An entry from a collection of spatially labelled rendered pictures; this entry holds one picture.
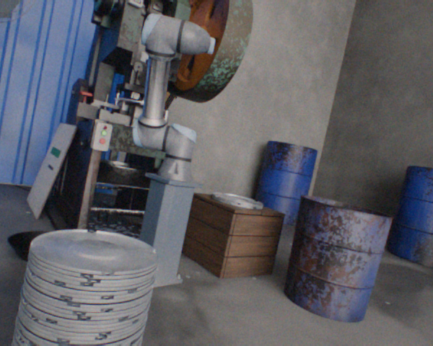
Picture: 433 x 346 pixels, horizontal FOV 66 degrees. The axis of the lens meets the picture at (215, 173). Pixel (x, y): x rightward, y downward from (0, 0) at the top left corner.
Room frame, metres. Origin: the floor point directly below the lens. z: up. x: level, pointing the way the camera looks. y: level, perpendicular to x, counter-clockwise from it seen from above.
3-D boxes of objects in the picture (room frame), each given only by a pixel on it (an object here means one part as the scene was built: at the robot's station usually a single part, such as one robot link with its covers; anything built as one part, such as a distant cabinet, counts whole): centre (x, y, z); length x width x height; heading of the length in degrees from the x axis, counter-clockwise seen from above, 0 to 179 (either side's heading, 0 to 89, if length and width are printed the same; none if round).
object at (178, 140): (1.46, 0.18, 0.62); 0.13 x 0.12 x 0.14; 93
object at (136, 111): (1.93, 0.49, 0.72); 0.25 x 0.14 x 0.14; 35
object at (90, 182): (2.04, 0.89, 0.45); 0.92 x 0.12 x 0.90; 35
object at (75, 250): (0.79, 0.24, 0.31); 0.29 x 0.29 x 0.01
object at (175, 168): (1.46, 0.17, 0.50); 0.15 x 0.15 x 0.10
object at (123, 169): (2.08, 0.59, 0.36); 0.34 x 0.34 x 0.10
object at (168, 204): (1.46, 0.17, 0.23); 0.19 x 0.19 x 0.45; 46
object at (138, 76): (2.04, 0.56, 1.04); 0.17 x 0.15 x 0.30; 35
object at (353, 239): (1.59, -0.63, 0.24); 0.42 x 0.42 x 0.48
